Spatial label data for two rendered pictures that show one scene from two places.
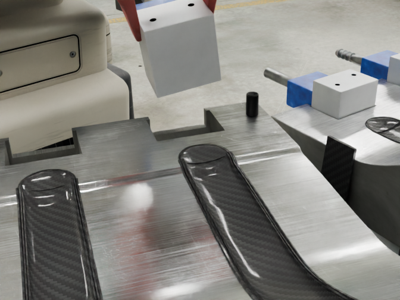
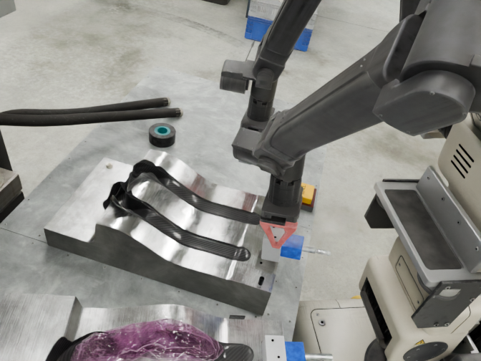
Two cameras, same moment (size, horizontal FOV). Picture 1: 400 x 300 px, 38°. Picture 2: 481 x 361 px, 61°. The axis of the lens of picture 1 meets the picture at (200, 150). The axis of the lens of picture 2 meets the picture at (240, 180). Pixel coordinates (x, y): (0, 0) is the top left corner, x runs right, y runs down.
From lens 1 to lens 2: 89 cm
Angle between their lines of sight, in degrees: 86
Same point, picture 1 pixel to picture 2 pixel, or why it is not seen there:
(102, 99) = (394, 321)
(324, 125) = (260, 331)
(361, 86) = (265, 349)
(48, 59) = (411, 288)
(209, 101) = not seen: outside the picture
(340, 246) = (184, 256)
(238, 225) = (210, 246)
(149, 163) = (248, 241)
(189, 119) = not seen: outside the picture
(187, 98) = not seen: outside the picture
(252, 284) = (188, 235)
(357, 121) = (255, 347)
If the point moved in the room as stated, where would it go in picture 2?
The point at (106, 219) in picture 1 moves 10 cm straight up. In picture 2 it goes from (230, 223) to (237, 192)
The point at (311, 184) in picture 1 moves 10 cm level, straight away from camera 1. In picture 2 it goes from (210, 268) to (245, 302)
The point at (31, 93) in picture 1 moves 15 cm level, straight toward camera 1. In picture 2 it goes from (399, 286) to (337, 268)
